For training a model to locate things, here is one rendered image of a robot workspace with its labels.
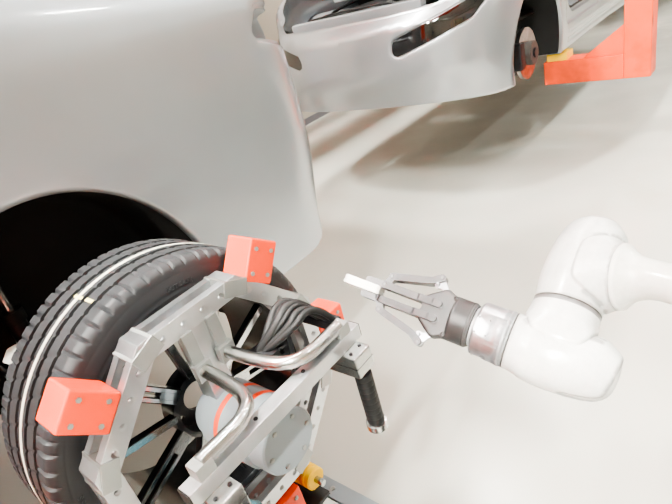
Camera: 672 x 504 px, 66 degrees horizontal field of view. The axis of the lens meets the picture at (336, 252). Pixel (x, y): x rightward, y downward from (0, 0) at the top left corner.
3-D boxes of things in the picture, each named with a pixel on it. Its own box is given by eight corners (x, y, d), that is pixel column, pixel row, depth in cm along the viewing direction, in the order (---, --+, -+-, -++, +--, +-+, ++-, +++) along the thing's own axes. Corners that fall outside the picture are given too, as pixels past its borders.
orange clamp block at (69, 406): (101, 379, 89) (47, 376, 82) (123, 393, 84) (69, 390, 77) (88, 420, 88) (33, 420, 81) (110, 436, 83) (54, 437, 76)
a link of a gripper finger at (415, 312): (441, 318, 87) (438, 326, 87) (382, 297, 92) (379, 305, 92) (437, 314, 84) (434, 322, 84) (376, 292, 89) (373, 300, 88)
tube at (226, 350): (280, 311, 111) (265, 270, 106) (351, 331, 98) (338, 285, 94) (220, 363, 100) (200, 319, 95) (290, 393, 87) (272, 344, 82)
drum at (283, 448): (252, 407, 116) (232, 359, 110) (323, 440, 103) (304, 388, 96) (205, 453, 107) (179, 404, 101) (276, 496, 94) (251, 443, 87)
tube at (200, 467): (211, 371, 98) (191, 326, 93) (282, 402, 86) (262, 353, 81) (133, 438, 87) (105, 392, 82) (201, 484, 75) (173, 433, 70)
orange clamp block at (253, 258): (247, 279, 112) (253, 237, 111) (272, 284, 107) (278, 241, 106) (221, 277, 106) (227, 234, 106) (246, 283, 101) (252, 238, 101)
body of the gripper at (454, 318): (481, 297, 81) (426, 278, 85) (462, 348, 79) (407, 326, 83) (485, 307, 87) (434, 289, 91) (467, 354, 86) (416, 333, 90)
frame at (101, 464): (329, 410, 138) (268, 231, 113) (349, 418, 134) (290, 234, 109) (165, 597, 104) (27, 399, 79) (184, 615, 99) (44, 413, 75)
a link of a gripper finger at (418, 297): (439, 309, 84) (443, 301, 84) (379, 285, 89) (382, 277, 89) (443, 314, 88) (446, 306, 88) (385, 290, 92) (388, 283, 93)
